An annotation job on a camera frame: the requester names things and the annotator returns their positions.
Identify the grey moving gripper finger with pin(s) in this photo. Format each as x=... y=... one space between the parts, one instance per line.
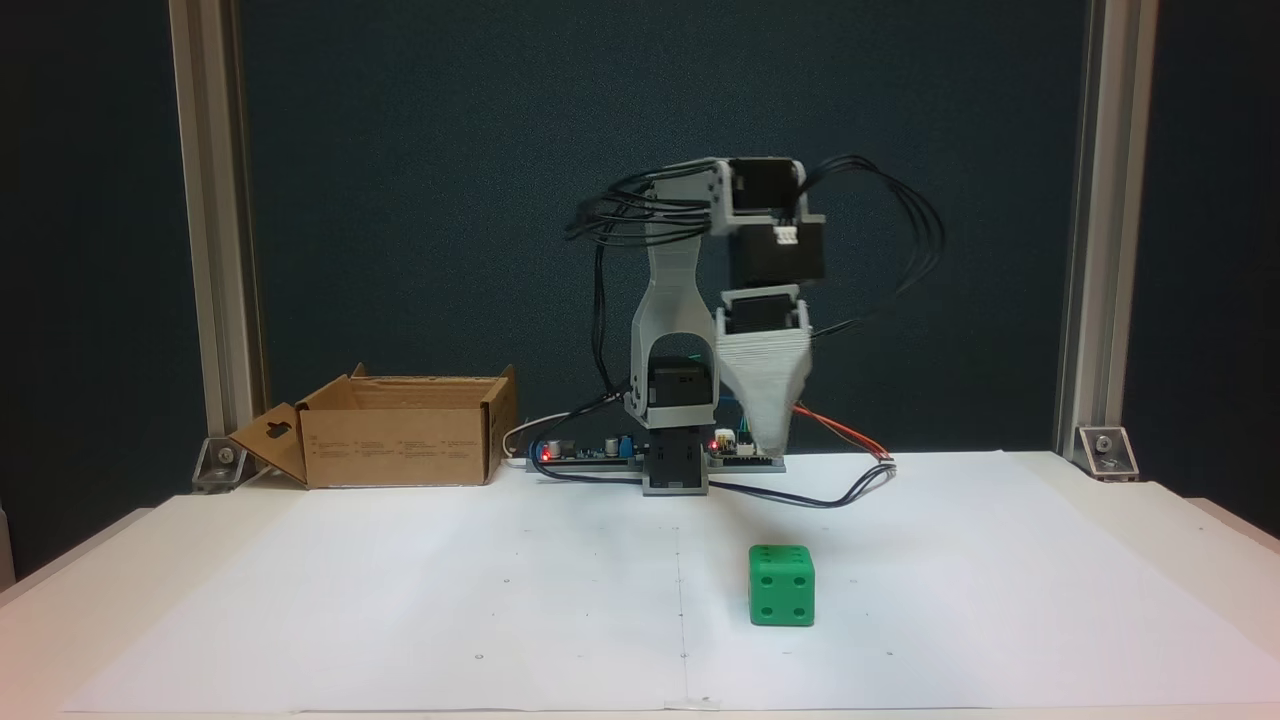
x=765 y=380

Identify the green dice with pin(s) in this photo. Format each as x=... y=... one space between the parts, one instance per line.
x=782 y=590

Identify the blue circuit board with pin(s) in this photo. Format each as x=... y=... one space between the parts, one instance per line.
x=590 y=457

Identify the white paper sheet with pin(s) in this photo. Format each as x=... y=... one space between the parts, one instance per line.
x=500 y=620

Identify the open cardboard box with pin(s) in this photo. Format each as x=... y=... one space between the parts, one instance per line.
x=400 y=445

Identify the grey metal corner bracket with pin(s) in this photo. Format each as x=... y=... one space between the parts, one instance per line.
x=1108 y=452
x=222 y=465

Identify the aluminium frame post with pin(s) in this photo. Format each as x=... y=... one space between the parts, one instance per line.
x=215 y=200
x=1105 y=200

